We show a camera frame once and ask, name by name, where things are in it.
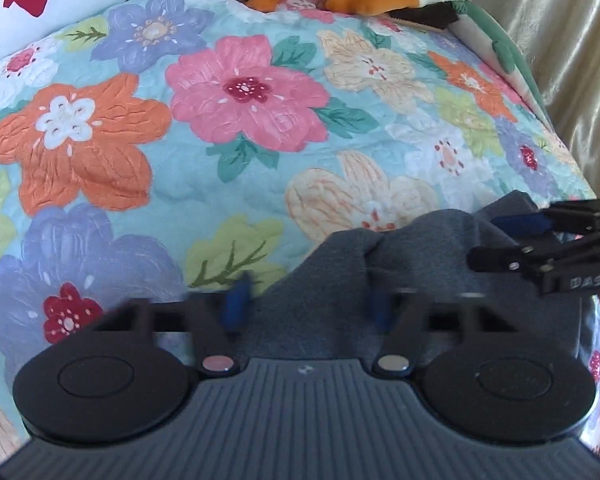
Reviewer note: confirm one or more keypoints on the floral quilted bedspread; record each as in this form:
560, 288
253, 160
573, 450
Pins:
230, 160

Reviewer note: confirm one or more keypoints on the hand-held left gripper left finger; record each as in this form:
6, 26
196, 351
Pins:
237, 306

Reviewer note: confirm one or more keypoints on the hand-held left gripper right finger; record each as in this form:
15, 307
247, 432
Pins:
380, 310

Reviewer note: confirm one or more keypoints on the green and white striped cloth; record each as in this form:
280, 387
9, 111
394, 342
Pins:
500, 45

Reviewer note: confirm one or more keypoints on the grey button shirt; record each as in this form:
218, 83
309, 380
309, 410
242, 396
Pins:
330, 280

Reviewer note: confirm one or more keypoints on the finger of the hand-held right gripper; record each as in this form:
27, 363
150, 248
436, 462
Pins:
500, 259
522, 224

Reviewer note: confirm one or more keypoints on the beige curtain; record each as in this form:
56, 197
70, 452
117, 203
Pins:
565, 60

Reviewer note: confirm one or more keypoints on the orange and white plush toy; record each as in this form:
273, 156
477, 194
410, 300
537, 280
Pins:
370, 2

